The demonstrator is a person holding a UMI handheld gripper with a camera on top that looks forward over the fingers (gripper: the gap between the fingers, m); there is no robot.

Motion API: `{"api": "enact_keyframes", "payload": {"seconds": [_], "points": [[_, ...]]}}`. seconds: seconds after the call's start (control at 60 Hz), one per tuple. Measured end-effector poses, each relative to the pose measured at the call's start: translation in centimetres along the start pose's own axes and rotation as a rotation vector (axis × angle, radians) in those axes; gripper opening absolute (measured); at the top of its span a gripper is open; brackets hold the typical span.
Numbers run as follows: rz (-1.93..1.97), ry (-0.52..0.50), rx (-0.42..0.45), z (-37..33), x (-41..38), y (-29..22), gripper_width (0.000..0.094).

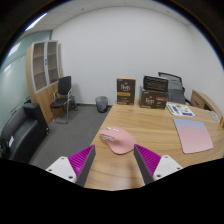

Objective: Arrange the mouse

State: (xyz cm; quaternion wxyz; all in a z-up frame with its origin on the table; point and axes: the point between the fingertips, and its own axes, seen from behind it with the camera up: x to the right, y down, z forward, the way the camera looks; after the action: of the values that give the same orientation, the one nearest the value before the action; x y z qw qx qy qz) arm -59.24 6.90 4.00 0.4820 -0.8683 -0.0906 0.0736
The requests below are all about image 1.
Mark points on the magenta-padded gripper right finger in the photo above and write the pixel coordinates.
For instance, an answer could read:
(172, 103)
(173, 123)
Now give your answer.
(166, 165)

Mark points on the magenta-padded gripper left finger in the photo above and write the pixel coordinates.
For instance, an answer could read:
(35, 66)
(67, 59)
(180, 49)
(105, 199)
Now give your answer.
(63, 165)

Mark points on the pink computer mouse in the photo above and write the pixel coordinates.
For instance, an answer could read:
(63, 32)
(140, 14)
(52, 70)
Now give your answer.
(119, 140)

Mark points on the pink and blue mouse pad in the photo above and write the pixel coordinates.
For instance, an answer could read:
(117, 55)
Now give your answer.
(192, 135)

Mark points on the black leather sofa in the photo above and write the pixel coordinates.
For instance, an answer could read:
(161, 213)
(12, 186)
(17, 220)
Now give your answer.
(23, 133)

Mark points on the white paper sheet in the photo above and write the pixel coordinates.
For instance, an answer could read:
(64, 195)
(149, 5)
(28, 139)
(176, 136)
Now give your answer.
(11, 141)

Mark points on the white sticker sheet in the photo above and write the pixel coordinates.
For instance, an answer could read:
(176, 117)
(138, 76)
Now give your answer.
(180, 109)

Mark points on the wide brown coffee box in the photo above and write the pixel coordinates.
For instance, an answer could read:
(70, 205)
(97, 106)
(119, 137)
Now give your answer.
(152, 100)

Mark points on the pale round disc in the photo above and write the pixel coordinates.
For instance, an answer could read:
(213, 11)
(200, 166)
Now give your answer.
(214, 116)

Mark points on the grey mesh waste bin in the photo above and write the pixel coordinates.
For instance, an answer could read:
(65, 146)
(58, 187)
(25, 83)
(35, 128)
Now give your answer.
(101, 104)

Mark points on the black visitor chair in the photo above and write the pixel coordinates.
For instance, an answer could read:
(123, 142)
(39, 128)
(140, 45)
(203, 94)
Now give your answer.
(63, 91)

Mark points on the grey backpack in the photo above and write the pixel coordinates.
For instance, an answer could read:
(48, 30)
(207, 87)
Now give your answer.
(176, 91)

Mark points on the wooden side desk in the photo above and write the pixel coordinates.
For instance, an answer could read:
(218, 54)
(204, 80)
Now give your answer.
(203, 100)

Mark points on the black patterned box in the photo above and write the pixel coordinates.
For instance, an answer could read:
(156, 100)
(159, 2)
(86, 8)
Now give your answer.
(155, 83)

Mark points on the tall brown coffee box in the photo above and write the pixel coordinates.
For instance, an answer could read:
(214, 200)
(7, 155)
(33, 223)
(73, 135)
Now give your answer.
(126, 90)

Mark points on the black mesh office chair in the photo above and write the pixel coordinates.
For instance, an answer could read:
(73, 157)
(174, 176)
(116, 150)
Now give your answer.
(171, 76)

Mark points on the wooden glass-door shelf cabinet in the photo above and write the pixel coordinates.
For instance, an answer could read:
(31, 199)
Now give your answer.
(41, 76)

